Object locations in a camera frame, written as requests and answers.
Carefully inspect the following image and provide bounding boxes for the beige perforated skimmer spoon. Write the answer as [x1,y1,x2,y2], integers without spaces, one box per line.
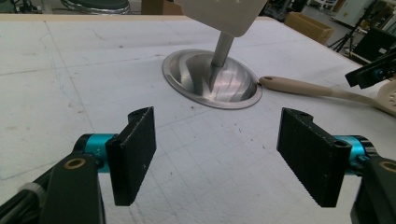
[259,75,396,119]

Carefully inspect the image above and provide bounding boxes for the metal utensil stand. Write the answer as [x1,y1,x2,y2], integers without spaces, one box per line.
[162,31,263,110]

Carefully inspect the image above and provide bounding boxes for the black tripod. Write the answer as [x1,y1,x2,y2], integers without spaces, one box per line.
[328,12,372,54]

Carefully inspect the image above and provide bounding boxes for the large cardboard box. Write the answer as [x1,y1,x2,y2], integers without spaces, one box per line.
[140,0,185,16]

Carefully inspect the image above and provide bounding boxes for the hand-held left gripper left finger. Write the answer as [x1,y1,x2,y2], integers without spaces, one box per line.
[106,106,157,207]

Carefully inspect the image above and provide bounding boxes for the beige slotted spatula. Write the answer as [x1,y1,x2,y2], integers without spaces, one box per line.
[179,0,269,38]

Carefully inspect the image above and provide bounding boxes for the white foam mat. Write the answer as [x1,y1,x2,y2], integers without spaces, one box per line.
[0,19,396,224]

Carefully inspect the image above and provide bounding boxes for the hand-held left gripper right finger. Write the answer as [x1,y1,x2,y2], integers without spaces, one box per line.
[276,107,353,208]

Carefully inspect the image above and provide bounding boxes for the small cardboard box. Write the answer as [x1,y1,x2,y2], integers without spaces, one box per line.
[284,11,335,47]

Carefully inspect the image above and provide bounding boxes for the black monitor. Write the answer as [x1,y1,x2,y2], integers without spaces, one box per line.
[353,27,396,63]

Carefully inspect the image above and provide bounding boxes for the black chrome stool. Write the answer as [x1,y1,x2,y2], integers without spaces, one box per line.
[60,0,132,16]

